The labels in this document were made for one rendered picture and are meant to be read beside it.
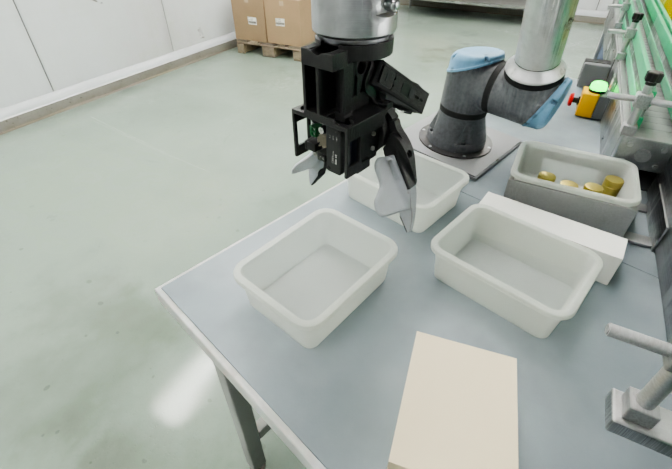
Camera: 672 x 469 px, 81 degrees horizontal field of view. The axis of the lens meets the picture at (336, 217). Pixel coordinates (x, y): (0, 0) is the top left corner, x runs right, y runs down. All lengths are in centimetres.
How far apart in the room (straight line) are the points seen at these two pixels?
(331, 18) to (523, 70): 62
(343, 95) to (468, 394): 35
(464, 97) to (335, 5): 68
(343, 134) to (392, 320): 35
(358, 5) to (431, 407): 40
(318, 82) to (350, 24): 5
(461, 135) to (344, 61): 71
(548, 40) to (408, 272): 50
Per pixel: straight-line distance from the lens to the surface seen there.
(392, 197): 42
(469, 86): 99
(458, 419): 49
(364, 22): 35
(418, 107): 47
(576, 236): 79
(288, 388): 58
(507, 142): 116
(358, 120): 37
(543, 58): 90
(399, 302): 66
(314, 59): 36
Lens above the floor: 125
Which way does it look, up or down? 38 degrees down
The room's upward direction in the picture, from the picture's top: straight up
